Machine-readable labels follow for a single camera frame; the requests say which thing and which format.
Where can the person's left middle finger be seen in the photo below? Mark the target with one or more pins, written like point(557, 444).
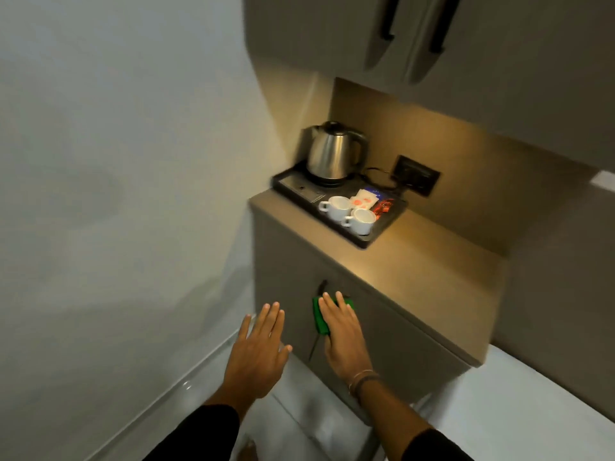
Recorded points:
point(270, 321)

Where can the person's left hand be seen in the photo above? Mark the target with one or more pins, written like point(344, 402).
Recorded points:
point(257, 360)

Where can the person's right forearm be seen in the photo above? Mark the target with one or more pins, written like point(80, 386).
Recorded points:
point(408, 422)

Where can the white orange sachet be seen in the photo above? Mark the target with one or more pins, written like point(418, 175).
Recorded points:
point(361, 201)

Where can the beige wall cabinet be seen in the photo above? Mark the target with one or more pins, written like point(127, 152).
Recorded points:
point(504, 67)

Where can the person's left thumb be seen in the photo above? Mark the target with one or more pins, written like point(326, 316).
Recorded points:
point(284, 355)

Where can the black wall power socket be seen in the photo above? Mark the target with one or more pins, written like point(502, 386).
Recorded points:
point(416, 175)

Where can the black serving tray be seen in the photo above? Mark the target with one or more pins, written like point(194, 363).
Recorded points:
point(298, 187)

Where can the beige base cabinet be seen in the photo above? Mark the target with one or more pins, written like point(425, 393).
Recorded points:
point(413, 283)

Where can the white ceramic cup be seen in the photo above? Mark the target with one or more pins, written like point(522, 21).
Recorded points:
point(361, 220)
point(338, 207)

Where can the person's right hand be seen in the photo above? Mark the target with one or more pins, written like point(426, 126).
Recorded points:
point(343, 343)

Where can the blue sachet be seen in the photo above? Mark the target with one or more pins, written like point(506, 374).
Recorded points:
point(374, 192)

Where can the person's right middle finger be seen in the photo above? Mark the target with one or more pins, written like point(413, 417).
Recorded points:
point(342, 306)

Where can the green cleaning cloth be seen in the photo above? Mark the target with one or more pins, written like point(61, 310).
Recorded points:
point(318, 317)

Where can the red dark sachet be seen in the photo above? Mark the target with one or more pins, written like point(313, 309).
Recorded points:
point(383, 207)

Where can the stainless steel electric kettle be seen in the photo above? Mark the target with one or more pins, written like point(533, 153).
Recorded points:
point(334, 153)

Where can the person's left little finger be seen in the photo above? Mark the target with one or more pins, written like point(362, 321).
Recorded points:
point(245, 327)

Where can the person's left forearm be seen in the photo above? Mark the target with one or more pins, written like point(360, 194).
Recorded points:
point(206, 429)

